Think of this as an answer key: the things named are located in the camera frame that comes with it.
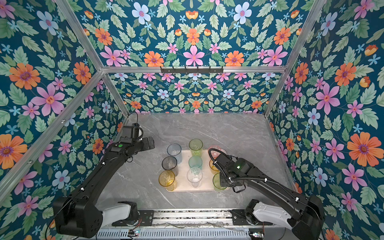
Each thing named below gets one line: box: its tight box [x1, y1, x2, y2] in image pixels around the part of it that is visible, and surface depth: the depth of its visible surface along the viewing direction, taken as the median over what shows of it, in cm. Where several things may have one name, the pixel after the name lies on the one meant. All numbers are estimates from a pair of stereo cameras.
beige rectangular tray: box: [175, 149, 215, 193], surface depth 88 cm
